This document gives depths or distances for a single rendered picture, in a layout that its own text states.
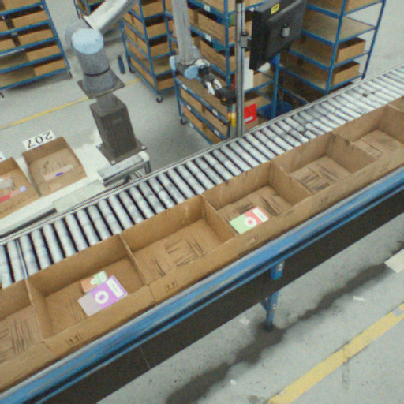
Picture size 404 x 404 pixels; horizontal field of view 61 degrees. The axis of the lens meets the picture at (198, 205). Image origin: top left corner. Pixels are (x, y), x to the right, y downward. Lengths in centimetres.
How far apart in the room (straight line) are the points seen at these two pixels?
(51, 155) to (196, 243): 134
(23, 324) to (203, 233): 82
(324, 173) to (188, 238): 79
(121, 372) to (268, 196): 104
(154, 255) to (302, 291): 124
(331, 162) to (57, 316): 150
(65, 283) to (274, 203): 102
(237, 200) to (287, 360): 104
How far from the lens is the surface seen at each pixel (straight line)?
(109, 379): 167
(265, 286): 175
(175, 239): 159
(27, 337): 156
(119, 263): 158
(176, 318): 150
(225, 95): 215
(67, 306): 155
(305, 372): 227
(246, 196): 173
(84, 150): 248
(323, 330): 238
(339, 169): 194
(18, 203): 223
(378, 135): 223
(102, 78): 206
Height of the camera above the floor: 215
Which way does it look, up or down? 48 degrees down
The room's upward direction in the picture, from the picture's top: 8 degrees counter-clockwise
